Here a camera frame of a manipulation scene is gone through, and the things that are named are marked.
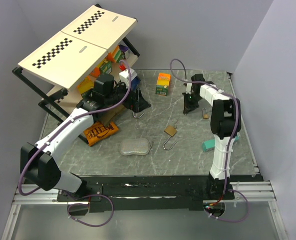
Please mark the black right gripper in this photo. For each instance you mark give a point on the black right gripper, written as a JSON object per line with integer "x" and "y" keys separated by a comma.
{"x": 187, "y": 107}

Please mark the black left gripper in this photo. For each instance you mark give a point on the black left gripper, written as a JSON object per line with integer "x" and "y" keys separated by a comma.
{"x": 136, "y": 102}

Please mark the small brass padlock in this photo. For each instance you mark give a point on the small brass padlock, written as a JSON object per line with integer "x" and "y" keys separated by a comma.
{"x": 205, "y": 113}

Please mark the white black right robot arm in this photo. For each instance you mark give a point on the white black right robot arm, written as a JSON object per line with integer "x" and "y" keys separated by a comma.
{"x": 225, "y": 123}

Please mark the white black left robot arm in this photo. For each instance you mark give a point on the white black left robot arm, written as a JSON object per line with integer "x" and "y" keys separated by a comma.
{"x": 38, "y": 162}

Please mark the open padlock by shelf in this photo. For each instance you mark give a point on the open padlock by shelf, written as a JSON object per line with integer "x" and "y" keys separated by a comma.
{"x": 138, "y": 115}

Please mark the large open brass padlock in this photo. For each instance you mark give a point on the large open brass padlock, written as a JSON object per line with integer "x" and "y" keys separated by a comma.
{"x": 170, "y": 130}

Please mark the orange green box on table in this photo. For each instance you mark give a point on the orange green box on table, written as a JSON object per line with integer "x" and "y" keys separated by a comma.
{"x": 162, "y": 84}

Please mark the teal rectangular box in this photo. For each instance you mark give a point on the teal rectangular box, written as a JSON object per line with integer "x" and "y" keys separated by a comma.
{"x": 210, "y": 145}

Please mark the orange snack bag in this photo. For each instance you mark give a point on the orange snack bag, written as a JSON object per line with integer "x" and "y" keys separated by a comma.
{"x": 98, "y": 132}

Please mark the orange green box middle shelf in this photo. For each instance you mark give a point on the orange green box middle shelf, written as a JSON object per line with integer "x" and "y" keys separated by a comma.
{"x": 105, "y": 67}

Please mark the orange green box upper right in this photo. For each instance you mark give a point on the orange green box upper right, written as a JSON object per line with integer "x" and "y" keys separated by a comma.
{"x": 116, "y": 55}

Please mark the yellow green box lower shelf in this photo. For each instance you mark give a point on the yellow green box lower shelf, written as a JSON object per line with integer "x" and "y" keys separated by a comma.
{"x": 85, "y": 85}

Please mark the purple white small box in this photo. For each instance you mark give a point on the purple white small box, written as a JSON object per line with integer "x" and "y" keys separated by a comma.
{"x": 125, "y": 51}

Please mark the cream black two-tier shelf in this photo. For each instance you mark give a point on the cream black two-tier shelf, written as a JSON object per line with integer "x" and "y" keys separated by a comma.
{"x": 72, "y": 53}

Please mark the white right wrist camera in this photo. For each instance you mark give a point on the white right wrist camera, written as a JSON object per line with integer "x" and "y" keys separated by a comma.
{"x": 188, "y": 85}

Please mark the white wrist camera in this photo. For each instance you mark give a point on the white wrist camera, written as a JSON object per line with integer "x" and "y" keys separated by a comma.
{"x": 124, "y": 76}
{"x": 188, "y": 85}

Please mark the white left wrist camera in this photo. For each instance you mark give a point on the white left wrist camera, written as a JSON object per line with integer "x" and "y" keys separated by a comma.
{"x": 124, "y": 76}

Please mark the aluminium table frame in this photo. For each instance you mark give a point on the aluminium table frame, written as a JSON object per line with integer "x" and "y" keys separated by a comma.
{"x": 252, "y": 215}

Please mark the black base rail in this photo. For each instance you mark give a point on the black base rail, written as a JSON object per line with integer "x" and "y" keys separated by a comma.
{"x": 150, "y": 192}

